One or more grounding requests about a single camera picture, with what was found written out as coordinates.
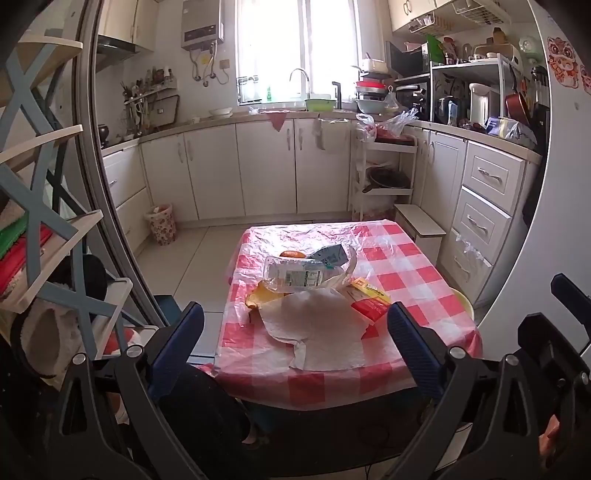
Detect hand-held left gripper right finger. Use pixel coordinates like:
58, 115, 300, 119
387, 302, 550, 480

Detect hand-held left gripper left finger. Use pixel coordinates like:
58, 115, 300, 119
45, 301, 206, 480

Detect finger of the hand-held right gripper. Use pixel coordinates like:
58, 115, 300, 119
517, 313, 575, 407
550, 273, 591, 324

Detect red yellow snack wrapper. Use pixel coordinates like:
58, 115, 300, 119
344, 277, 393, 322

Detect white paper towel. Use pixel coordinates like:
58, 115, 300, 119
257, 288, 385, 346
289, 336, 366, 373

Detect clear plastic bag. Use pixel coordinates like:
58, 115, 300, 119
318, 244, 360, 296

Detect grey blue carton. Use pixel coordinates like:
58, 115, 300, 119
307, 244, 350, 269

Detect clear plastic bottle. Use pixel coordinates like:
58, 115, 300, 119
263, 256, 340, 295

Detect person's right hand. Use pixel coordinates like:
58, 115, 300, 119
539, 414, 561, 459

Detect person's leg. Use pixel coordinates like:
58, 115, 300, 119
154, 364, 262, 450

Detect pale yellow plastic tub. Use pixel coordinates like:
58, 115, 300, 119
449, 287, 475, 320

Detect red checked plastic tablecloth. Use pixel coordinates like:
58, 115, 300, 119
199, 222, 484, 411

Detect white refrigerator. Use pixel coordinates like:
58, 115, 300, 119
475, 0, 591, 358

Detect small thin clear bag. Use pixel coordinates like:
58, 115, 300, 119
454, 232, 493, 269

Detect black plush slipper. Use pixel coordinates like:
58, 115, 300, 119
10, 295, 101, 383
48, 253, 108, 302

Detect floral wastebasket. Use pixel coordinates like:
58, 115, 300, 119
144, 203, 179, 247

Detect white three drawer cabinet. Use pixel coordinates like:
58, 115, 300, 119
410, 124, 544, 309

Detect white step stool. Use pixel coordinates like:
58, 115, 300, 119
393, 203, 448, 269

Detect white two drawer cabinet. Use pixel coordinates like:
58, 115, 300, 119
100, 138, 156, 254

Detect blue silver foil bag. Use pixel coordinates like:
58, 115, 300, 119
484, 115, 539, 149

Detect red ridged item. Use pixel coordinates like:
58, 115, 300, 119
0, 225, 55, 297

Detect red saucepan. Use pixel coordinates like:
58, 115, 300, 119
504, 69, 533, 129

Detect green ridged item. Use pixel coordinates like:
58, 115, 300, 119
0, 220, 29, 260

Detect white door base cabinets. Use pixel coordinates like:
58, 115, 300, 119
140, 115, 360, 223

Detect white tiered rack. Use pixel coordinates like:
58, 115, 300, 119
350, 134, 419, 223

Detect white electric water boiler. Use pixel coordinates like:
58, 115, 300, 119
468, 82, 502, 129

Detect steel kettle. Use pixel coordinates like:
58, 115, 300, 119
435, 95, 459, 126

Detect white red plastic bag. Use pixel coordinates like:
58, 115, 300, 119
354, 113, 378, 145

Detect large crinkled clear bag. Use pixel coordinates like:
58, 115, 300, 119
376, 109, 422, 139

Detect large red lion sticker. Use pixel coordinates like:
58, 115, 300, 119
547, 36, 581, 87

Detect white hanging door rack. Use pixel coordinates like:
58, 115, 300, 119
313, 117, 350, 151

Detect teal basin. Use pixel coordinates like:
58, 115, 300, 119
356, 98, 394, 116

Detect black toaster oven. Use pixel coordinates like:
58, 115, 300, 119
394, 79, 433, 123

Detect white counter shelf rack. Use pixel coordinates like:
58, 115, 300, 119
429, 53, 519, 129

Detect red lidded bowl stack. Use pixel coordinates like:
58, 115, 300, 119
355, 80, 387, 100

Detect green packet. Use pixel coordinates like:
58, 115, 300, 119
425, 33, 445, 64

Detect chrome faucet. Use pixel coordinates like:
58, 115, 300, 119
289, 68, 311, 106

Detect black microwave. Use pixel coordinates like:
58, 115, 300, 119
385, 41, 433, 78

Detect range hood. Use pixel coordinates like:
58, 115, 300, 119
95, 36, 140, 71

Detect window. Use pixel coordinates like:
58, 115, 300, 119
235, 0, 362, 106

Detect black wok with handle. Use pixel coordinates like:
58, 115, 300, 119
361, 166, 413, 195

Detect grey sliding door frame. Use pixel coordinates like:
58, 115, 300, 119
74, 0, 172, 329

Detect white shelf blue cross frame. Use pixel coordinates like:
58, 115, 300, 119
0, 39, 161, 393

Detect wall utensil rack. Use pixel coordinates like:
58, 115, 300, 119
120, 68, 181, 140

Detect large wire basket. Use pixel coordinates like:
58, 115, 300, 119
451, 0, 512, 24

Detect small wire basket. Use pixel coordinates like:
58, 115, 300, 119
408, 13, 438, 35

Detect grey wall water heater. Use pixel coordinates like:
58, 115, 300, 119
181, 0, 226, 51

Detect white wall cabinets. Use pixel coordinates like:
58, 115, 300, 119
96, 0, 156, 54
387, 0, 462, 34

